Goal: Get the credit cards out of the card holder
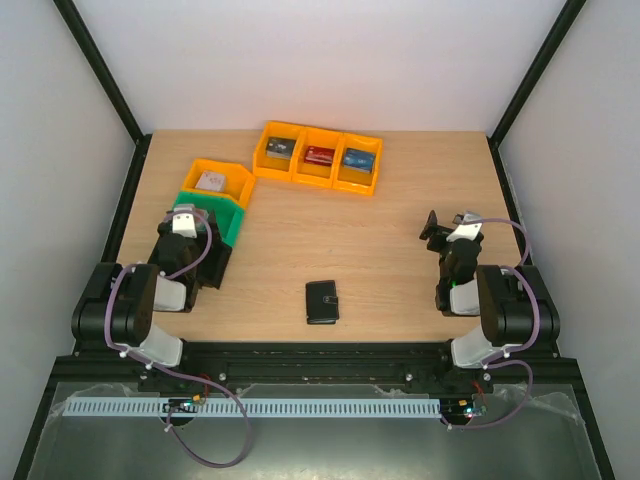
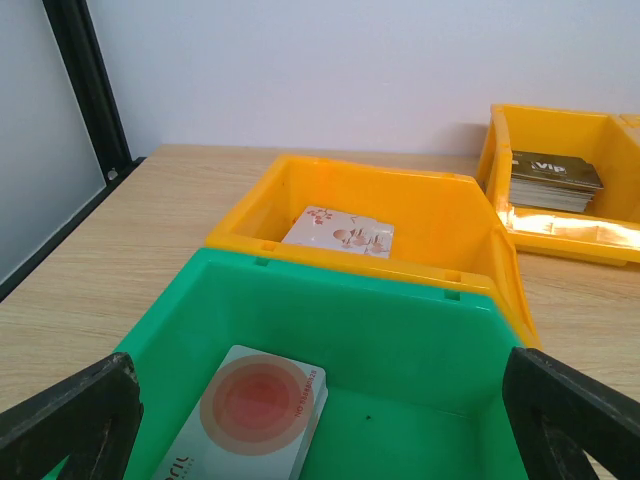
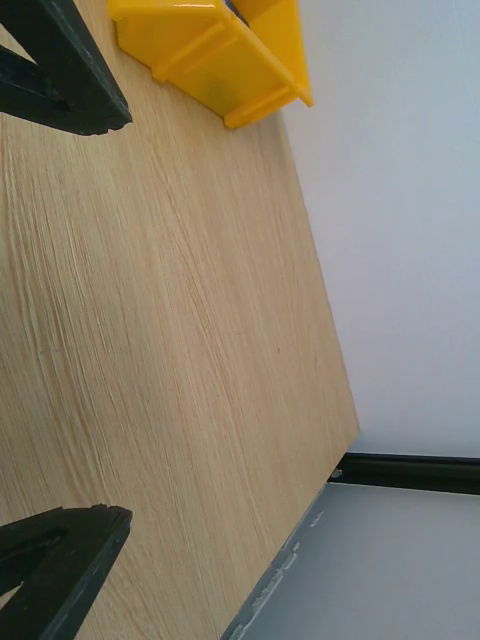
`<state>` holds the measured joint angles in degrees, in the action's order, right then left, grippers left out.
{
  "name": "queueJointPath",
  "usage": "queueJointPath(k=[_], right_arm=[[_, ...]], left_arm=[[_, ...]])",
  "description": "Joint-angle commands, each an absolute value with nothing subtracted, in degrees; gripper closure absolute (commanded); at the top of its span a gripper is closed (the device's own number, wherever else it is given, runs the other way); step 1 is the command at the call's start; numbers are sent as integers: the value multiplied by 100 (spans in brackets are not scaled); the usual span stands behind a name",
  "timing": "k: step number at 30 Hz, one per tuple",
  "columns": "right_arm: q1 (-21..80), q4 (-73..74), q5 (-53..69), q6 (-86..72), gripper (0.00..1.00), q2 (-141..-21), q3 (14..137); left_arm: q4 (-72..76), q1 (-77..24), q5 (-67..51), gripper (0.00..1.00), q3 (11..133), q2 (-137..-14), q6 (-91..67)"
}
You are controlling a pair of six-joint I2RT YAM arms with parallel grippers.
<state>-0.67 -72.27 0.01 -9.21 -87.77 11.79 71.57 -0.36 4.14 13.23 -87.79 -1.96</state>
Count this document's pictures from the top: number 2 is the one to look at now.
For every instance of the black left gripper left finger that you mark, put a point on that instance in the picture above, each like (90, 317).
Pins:
(84, 426)

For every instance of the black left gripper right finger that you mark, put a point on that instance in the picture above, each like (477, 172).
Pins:
(561, 418)

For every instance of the white red-circle card stack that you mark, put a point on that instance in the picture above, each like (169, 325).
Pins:
(255, 420)

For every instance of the yellow bin with grey cards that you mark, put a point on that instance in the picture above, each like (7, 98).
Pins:
(608, 231)

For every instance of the grey VIP card stack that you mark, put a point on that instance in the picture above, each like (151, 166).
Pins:
(555, 182)

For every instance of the white floral card stack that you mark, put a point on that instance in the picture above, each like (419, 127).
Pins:
(334, 230)

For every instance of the yellow bin with red cards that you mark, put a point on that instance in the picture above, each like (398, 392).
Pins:
(631, 120)

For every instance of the green plastic bin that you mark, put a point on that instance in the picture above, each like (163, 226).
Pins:
(414, 373)

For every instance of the yellow bin near green bin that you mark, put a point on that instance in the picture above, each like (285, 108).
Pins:
(446, 234)

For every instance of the black frame post left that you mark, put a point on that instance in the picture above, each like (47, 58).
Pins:
(74, 32)

